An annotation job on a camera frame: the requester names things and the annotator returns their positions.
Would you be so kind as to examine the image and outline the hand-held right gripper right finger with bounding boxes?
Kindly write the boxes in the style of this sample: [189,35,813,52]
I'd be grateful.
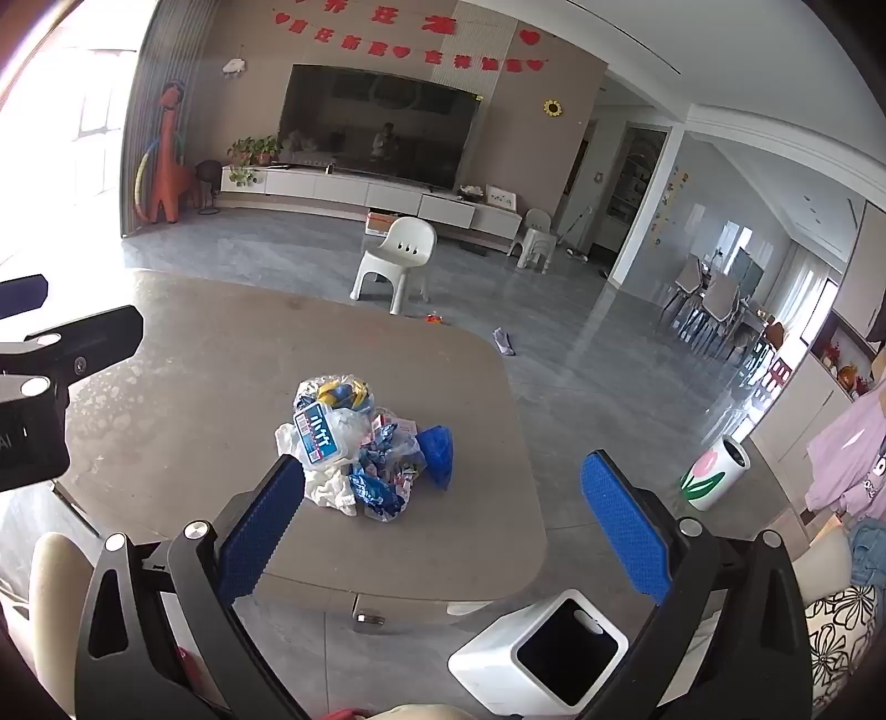
[580,450,814,720]

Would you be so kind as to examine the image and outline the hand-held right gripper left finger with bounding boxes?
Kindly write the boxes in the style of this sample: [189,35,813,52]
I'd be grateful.
[75,453,312,720]

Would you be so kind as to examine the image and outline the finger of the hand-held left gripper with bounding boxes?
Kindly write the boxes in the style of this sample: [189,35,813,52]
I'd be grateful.
[0,305,144,409]
[0,274,49,320]

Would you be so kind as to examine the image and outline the white tissue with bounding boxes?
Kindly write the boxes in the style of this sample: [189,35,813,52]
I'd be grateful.
[275,421,358,517]

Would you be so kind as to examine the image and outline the crushed clear plastic bottle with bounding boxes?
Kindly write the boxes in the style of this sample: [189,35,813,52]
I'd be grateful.
[293,400,369,473]

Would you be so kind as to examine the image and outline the blue printed snack wrapper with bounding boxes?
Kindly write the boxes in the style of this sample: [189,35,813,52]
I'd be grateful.
[349,419,427,522]

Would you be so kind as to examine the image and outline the clear bag with yellow-blue toy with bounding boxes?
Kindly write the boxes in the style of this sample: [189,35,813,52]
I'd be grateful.
[293,374,378,418]

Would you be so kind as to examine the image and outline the blue plastic bag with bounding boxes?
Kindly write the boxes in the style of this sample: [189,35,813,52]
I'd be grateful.
[416,425,455,493]

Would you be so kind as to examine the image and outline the white square trash bin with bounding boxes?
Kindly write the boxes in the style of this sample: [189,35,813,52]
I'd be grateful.
[447,590,630,708]

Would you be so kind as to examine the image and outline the white bin with tulip print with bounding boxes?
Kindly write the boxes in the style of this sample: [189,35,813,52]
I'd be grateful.
[679,436,752,512]

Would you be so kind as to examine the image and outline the beige chair back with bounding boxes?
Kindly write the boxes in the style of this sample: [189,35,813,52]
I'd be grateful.
[26,532,94,720]

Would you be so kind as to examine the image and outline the colourful hula hoop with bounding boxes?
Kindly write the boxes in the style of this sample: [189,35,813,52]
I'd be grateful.
[135,142,167,224]

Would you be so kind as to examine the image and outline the orange dinosaur toy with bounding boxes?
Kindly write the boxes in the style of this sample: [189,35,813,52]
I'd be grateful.
[142,81,199,226]

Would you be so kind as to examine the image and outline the dark floor fan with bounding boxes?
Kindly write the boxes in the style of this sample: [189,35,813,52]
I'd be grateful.
[194,161,224,217]

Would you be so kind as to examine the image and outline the red stool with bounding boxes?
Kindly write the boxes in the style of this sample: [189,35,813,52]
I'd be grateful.
[746,322,794,416]

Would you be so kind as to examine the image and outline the purple garment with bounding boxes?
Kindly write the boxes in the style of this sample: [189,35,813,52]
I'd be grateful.
[803,398,886,522]

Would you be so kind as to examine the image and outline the floral black-white cushion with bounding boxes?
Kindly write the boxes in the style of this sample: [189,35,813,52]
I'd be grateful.
[803,585,880,716]

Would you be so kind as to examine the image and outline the green potted plant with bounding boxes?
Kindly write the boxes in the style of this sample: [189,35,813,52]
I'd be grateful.
[227,135,285,188]

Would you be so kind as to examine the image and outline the grey curtain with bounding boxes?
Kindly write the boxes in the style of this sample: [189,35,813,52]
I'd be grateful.
[119,0,187,238]

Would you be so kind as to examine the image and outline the blue jeans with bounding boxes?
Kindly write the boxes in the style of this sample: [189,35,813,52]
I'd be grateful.
[848,519,886,589]

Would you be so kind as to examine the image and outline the white television cabinet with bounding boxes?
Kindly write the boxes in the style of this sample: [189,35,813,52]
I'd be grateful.
[220,164,523,243]

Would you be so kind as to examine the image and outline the mop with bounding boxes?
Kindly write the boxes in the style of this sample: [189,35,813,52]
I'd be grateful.
[557,204,591,263]

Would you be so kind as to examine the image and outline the small white stacked stools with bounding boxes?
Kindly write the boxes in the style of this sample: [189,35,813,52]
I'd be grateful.
[507,209,558,272]

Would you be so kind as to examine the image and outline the white plastic chair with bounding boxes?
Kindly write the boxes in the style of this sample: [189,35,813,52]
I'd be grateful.
[349,217,437,316]

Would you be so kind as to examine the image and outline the large black television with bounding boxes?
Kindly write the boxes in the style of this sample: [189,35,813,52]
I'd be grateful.
[277,64,483,193]

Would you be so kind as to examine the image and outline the red paper banner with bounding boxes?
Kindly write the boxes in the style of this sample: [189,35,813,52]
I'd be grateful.
[273,0,545,74]

